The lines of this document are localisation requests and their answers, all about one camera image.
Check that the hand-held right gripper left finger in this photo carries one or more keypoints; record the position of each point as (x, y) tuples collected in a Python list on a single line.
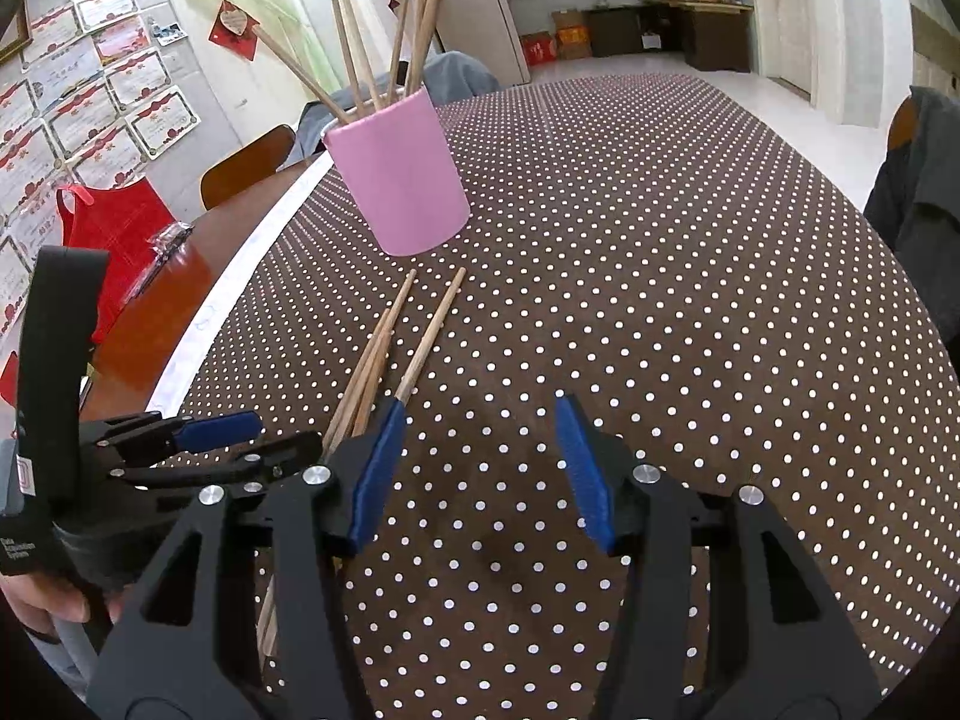
[(379, 465)]

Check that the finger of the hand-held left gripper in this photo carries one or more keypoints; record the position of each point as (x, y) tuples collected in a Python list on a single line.
[(217, 431), (262, 461)]

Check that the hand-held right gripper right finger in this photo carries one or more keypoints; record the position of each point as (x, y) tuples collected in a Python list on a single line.
[(585, 472)]

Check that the wooden chopstick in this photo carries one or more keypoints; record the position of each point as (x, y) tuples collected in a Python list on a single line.
[(371, 375), (400, 298), (431, 330)]

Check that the pink cup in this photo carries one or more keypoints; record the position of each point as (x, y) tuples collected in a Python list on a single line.
[(405, 180)]

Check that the bunch of wooden chopsticks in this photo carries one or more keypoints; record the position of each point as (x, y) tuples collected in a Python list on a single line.
[(429, 22)]

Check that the person's left hand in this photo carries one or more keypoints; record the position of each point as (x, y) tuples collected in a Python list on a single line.
[(37, 600)]

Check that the red plastic bag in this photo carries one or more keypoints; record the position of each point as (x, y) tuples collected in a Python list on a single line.
[(120, 232)]

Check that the clear plastic packet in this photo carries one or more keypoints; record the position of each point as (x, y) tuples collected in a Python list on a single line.
[(166, 240)]

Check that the brown polka dot tablecloth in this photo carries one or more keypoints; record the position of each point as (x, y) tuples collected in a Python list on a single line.
[(675, 277)]

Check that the wooden chair back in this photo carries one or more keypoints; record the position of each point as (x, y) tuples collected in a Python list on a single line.
[(247, 165)]

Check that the grey garment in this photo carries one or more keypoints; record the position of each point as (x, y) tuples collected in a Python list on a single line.
[(465, 75)]

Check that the red cardboard box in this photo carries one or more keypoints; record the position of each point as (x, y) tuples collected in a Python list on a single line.
[(538, 49)]

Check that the dark grey jacket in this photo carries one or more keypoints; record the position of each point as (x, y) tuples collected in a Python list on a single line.
[(922, 202)]

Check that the orange cardboard box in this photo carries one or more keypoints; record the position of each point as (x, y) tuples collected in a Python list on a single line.
[(574, 36)]

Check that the dark wooden cabinet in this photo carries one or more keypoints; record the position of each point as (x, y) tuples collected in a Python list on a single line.
[(712, 37)]

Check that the brown wooden chair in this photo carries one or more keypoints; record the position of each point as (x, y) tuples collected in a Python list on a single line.
[(902, 124)]

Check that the white door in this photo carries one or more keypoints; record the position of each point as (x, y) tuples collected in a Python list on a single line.
[(784, 15)]

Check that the wall of framed certificates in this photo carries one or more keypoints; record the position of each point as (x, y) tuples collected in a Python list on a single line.
[(82, 112)]

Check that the wooden picture frame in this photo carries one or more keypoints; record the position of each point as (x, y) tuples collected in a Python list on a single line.
[(13, 34)]

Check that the small wall photo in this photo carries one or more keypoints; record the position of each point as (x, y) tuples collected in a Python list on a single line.
[(166, 31)]

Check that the red heart wall decoration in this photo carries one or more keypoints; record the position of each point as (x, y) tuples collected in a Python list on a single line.
[(234, 26)]

